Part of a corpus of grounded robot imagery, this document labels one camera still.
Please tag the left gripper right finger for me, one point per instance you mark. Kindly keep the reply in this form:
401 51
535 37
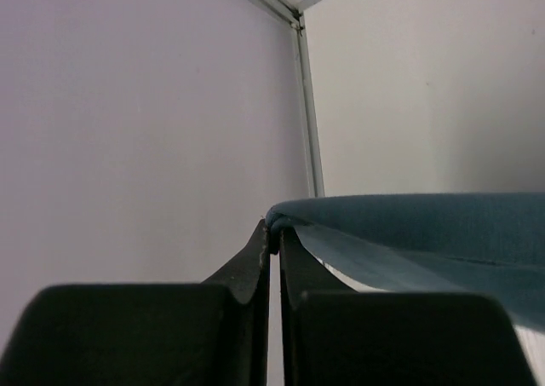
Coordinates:
334 335

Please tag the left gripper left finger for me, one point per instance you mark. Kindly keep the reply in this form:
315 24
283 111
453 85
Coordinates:
210 333

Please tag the blue-grey t shirt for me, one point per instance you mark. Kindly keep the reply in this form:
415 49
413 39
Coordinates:
489 243

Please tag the left aluminium frame post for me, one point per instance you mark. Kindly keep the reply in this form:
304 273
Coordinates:
289 14

